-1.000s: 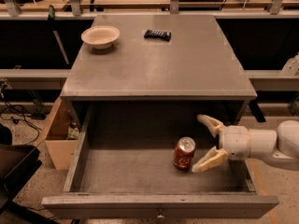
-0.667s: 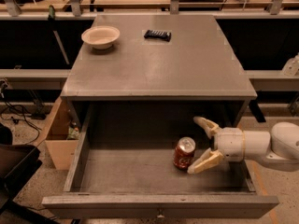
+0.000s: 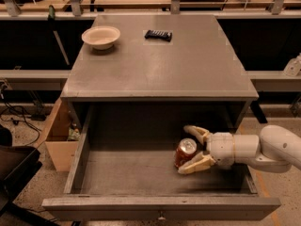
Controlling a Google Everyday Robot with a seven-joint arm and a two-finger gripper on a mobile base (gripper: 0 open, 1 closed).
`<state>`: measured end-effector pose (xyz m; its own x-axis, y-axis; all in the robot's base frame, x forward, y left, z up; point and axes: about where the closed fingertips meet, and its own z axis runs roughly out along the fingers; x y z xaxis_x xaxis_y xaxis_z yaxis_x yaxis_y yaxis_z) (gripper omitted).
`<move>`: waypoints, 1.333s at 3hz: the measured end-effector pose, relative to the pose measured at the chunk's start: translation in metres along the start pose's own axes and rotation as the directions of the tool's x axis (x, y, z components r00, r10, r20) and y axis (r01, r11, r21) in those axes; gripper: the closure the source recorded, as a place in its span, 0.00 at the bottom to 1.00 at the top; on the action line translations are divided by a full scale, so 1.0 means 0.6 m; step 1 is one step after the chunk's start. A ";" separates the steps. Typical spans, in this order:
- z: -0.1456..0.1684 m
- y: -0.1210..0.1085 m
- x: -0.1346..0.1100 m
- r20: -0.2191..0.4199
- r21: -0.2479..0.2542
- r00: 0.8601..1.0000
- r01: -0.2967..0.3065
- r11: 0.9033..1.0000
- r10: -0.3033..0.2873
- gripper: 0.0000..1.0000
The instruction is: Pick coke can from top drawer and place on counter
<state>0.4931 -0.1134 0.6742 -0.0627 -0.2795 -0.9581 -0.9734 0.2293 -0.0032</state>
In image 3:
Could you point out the white bowl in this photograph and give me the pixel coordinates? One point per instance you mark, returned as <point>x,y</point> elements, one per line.
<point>101,37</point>

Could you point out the grey cabinet counter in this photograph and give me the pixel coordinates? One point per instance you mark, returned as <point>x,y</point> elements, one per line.
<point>198,64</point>

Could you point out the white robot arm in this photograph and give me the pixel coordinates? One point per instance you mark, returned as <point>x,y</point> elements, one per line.
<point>275,150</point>

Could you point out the silver drawer knob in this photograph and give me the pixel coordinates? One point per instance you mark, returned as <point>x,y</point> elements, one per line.
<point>161,217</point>

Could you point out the dark blue snack bar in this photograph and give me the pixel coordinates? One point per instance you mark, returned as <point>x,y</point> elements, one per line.
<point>160,35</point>

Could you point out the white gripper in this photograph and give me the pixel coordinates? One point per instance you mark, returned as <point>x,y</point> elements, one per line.
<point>220,149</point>

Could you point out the wooden box on floor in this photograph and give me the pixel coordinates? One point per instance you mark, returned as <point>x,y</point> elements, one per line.
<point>59,144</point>

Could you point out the open grey top drawer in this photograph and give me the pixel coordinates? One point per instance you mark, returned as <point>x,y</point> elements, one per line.
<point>123,169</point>

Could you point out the red coke can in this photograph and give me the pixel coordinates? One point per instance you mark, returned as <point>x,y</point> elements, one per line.
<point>186,150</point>

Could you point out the black chair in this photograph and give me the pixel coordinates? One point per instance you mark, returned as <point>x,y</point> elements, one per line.
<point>18,165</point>

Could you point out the green-handled tool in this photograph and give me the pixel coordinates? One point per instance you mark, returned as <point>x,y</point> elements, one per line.
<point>51,20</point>

